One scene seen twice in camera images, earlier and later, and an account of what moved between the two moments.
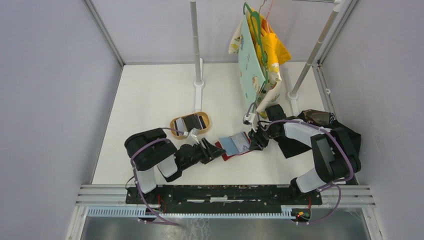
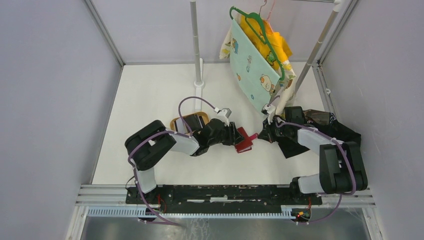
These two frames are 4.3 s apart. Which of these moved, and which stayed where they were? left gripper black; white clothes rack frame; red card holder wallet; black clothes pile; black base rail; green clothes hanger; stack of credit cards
Moved: green clothes hanger; red card holder wallet; left gripper black
Stayed: black clothes pile; stack of credit cards; white clothes rack frame; black base rail
